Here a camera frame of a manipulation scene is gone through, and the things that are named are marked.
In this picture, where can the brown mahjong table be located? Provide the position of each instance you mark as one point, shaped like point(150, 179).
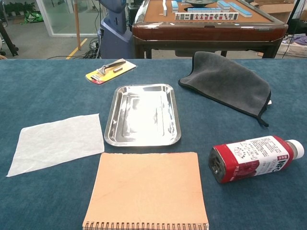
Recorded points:
point(204, 31)

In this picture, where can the mahjong tile row with faces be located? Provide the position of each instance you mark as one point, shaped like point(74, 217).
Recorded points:
point(206, 16)

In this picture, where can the blue felt table cover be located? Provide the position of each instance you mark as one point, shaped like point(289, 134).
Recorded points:
point(48, 95)

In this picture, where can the wooden pole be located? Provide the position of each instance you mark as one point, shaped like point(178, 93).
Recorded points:
point(77, 24)

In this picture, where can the red juice bottle white cap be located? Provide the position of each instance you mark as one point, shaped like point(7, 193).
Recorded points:
point(251, 158)

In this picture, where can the stainless steel tray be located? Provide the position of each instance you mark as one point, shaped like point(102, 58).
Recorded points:
point(144, 115)

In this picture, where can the tan spiral notebook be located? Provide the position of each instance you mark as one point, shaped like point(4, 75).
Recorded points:
point(144, 191)

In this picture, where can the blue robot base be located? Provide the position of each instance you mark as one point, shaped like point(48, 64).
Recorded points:
point(115, 36)

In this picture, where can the white laundry basket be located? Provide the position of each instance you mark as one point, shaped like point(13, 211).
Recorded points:
point(292, 49)

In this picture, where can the razor in yellow blister pack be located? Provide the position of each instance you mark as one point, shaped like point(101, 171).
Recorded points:
point(108, 73)

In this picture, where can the grey microfiber cloth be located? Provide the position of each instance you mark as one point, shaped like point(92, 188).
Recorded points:
point(223, 81)

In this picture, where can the green bag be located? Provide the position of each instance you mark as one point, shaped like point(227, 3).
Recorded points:
point(33, 17)

